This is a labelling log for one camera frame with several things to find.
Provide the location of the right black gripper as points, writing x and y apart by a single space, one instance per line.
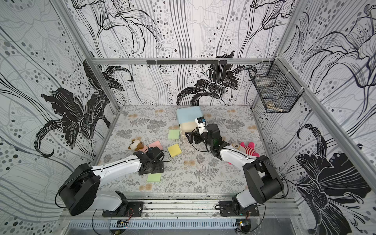
197 137

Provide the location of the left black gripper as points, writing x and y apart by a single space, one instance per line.
159 169

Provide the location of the pink sticky notes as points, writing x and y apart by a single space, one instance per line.
156 144

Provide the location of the green sticky notes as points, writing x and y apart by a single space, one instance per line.
156 177
173 134

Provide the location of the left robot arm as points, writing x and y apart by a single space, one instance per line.
80 192

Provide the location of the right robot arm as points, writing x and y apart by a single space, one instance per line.
262 179

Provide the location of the yellow sticky notes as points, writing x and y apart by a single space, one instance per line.
174 150

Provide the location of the brown white plush dog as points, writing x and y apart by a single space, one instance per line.
136 145

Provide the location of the pink striped plush toy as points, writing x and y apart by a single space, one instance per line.
246 149

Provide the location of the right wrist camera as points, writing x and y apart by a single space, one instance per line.
201 125

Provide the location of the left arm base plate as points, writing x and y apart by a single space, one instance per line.
130 209

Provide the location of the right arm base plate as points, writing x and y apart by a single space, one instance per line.
231 208

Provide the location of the black wire basket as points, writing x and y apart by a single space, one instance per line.
272 82

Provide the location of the white slotted cable duct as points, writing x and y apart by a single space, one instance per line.
159 224

